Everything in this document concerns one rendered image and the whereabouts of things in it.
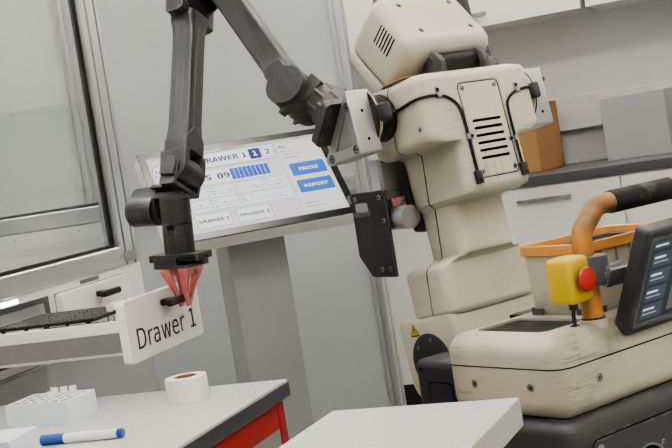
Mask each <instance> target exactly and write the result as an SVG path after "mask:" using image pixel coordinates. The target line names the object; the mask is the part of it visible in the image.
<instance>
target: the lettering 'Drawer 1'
mask: <svg viewBox="0 0 672 448"><path fill-rule="evenodd" d="M190 311H191V316H192V322H193V325H191V327H194V326H196V323H195V324H194V319H193V313H192V308H190V309H189V312H190ZM174 321H176V322H177V325H175V326H174ZM177 326H179V323H178V320H177V319H174V320H173V322H172V327H173V331H174V333H175V334H178V333H179V332H180V330H179V331H178V332H176V331H175V329H174V328H175V327H177ZM161 327H162V331H163V334H164V337H165V339H166V338H167V336H166V328H167V331H168V335H169V337H171V330H170V321H169V330H168V327H167V323H165V332H164V329H163V325H161ZM156 328H157V329H158V332H156V333H155V335H154V338H155V341H156V342H159V341H161V335H160V330H159V327H158V326H156V327H154V328H153V329H154V330H155V329H156ZM139 330H142V331H143V333H144V337H145V343H144V345H143V346H140V340H139V334H138V331H139ZM136 332H137V338H138V344H139V350H140V349H143V348H144V347H145V346H146V342H147V339H146V333H145V330H144V329H143V328H138V329H136ZM157 334H159V339H158V340H156V335H157Z"/></svg>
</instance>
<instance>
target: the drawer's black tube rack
mask: <svg viewBox="0 0 672 448"><path fill-rule="evenodd" d="M104 312H107V310H106V306H103V307H95V308H87V309H79V310H71V311H62V312H54V313H46V314H40V315H37V316H34V317H31V318H28V319H25V320H21V321H18V322H15V323H12V324H9V325H6V326H3V327H0V333H1V334H6V332H10V331H19V330H24V332H26V331H28V329H36V328H43V329H51V328H60V327H68V326H77V325H86V324H94V323H103V322H109V319H108V321H102V322H94V323H91V322H87V323H85V320H84V319H87V318H90V317H93V316H96V315H98V314H101V313H104ZM78 323H85V324H78ZM70 324H77V325H70ZM61 325H65V326H61ZM53 326H60V327H53ZM50 327H51V328H50ZM43 329H40V330H43Z"/></svg>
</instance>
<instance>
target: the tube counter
mask: <svg viewBox="0 0 672 448"><path fill-rule="evenodd" d="M214 172H215V175H216V177H217V180H218V182H225V181H232V180H238V179H244V178H250V177H256V176H262V175H268V174H274V173H280V172H285V171H284V169H283V167H282V164H281V162H280V160H275V161H268V162H262V163H256V164H250V165H243V166H237V167H231V168H225V169H218V170H214Z"/></svg>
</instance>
